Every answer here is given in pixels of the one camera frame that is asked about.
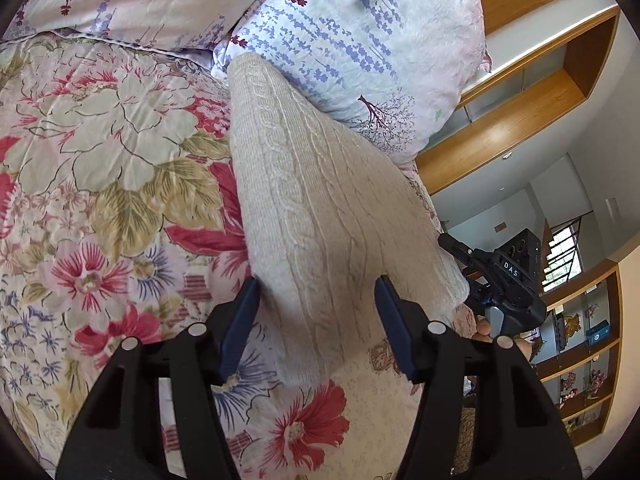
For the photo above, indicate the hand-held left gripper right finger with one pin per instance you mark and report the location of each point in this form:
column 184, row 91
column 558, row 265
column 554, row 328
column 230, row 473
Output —
column 397, row 332

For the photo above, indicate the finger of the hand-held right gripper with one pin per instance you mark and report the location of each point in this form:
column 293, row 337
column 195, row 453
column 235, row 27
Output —
column 480, row 294
column 455, row 248

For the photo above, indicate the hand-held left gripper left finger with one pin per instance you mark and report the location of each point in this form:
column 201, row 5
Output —
column 239, row 332

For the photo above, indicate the person's right hand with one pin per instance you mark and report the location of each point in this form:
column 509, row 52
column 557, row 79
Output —
column 483, row 331

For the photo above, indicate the window with railing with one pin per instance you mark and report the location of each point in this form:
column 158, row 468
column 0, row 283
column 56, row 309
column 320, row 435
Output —
column 565, row 255

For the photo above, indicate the blue box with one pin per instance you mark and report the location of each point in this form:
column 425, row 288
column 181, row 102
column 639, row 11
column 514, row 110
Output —
column 597, row 333

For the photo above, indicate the wooden display shelf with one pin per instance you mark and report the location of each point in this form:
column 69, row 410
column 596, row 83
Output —
column 580, row 360

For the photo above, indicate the wooden headboard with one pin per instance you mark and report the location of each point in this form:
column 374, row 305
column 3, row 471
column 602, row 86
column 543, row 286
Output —
column 500, row 147

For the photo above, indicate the floral bedspread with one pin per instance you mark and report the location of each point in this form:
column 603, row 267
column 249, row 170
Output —
column 100, row 185

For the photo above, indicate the blue and pink floral pillow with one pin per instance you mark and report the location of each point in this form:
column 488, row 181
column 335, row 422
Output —
column 375, row 35

